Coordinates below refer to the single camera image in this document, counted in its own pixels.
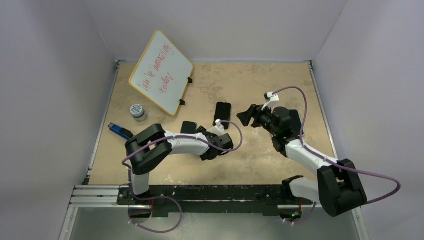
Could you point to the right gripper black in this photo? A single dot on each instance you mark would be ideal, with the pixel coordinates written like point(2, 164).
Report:
point(245, 117)

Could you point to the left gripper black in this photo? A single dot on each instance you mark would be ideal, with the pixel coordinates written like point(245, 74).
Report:
point(201, 129)

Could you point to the black phone case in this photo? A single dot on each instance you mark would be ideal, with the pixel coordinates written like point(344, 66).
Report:
point(188, 127)

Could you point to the phone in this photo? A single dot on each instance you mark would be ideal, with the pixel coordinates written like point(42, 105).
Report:
point(222, 111)
point(296, 122)

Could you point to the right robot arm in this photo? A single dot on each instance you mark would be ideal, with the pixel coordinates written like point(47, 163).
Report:
point(338, 188)

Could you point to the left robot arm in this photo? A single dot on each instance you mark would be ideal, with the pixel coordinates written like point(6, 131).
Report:
point(146, 150)

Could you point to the phone in blue case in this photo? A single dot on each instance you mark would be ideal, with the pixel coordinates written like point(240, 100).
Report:
point(296, 122)

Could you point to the small grey tape roll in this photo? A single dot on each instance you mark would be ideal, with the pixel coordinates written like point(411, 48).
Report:
point(138, 112)

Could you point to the blue black stapler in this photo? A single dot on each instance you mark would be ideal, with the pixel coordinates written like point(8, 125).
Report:
point(120, 131)

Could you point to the white board yellow frame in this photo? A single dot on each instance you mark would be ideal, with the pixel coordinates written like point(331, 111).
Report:
point(162, 73)

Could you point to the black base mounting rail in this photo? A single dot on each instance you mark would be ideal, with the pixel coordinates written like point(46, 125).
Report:
point(267, 200)

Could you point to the aluminium frame rail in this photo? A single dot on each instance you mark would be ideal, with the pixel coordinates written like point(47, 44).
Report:
point(94, 196)

